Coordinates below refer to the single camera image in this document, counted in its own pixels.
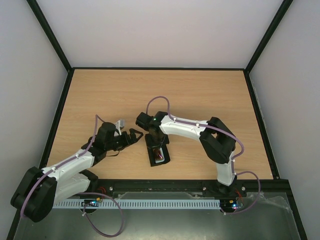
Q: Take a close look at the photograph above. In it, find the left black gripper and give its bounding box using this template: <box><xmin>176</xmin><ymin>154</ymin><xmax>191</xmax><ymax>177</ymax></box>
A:
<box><xmin>105</xmin><ymin>128</ymin><xmax>144</xmax><ymax>151</ymax></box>

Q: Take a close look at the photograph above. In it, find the black glasses case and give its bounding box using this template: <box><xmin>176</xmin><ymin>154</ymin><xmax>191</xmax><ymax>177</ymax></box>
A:
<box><xmin>144</xmin><ymin>134</ymin><xmax>171</xmax><ymax>167</ymax></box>

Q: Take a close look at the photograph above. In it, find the blue cleaning cloth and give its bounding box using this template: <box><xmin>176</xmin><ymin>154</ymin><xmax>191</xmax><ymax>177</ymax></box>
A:
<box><xmin>153</xmin><ymin>147</ymin><xmax>166</xmax><ymax>164</ymax></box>

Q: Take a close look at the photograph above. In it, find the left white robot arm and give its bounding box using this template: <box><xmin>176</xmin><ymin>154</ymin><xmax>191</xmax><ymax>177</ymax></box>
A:
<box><xmin>10</xmin><ymin>120</ymin><xmax>143</xmax><ymax>223</ymax></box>

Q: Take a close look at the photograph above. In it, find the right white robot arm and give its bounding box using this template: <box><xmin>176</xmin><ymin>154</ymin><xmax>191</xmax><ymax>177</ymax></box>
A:
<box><xmin>135</xmin><ymin>111</ymin><xmax>236</xmax><ymax>196</ymax></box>

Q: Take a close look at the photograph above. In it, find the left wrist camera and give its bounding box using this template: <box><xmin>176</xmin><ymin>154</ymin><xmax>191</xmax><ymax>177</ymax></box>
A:
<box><xmin>114</xmin><ymin>119</ymin><xmax>125</xmax><ymax>136</ymax></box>

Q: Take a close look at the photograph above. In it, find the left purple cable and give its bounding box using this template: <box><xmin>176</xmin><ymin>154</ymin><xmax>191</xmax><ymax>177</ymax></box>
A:
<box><xmin>19</xmin><ymin>114</ymin><xmax>125</xmax><ymax>237</ymax></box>

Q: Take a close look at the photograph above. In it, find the white slotted cable duct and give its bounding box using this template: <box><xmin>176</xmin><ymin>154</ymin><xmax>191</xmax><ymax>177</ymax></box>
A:
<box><xmin>53</xmin><ymin>199</ymin><xmax>221</xmax><ymax>210</ymax></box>

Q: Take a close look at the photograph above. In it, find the black aluminium frame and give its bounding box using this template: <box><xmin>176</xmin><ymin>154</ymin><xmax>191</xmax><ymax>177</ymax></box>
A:
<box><xmin>4</xmin><ymin>0</ymin><xmax>309</xmax><ymax>240</ymax></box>

